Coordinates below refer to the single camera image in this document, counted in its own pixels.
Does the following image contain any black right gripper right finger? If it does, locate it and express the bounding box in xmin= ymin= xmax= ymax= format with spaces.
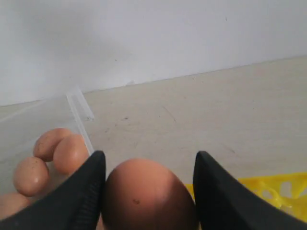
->
xmin=193 ymin=151 xmax=307 ymax=230

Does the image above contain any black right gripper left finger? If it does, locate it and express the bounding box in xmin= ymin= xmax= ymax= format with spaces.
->
xmin=0 ymin=150 xmax=106 ymax=230

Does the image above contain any brown egg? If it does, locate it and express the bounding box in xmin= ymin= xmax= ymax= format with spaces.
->
xmin=53 ymin=134 xmax=89 ymax=175
xmin=13 ymin=157 xmax=49 ymax=197
xmin=0 ymin=193 xmax=30 ymax=219
xmin=33 ymin=128 xmax=72 ymax=162
xmin=102 ymin=159 xmax=199 ymax=230

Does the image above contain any yellow plastic egg tray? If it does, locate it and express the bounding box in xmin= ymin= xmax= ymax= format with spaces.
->
xmin=184 ymin=171 xmax=307 ymax=218

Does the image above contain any brown egg top back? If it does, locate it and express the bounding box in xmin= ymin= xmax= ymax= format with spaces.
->
xmin=33 ymin=128 xmax=72 ymax=162

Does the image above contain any clear plastic storage box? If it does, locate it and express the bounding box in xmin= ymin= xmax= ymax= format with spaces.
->
xmin=0 ymin=88 xmax=94 ymax=194

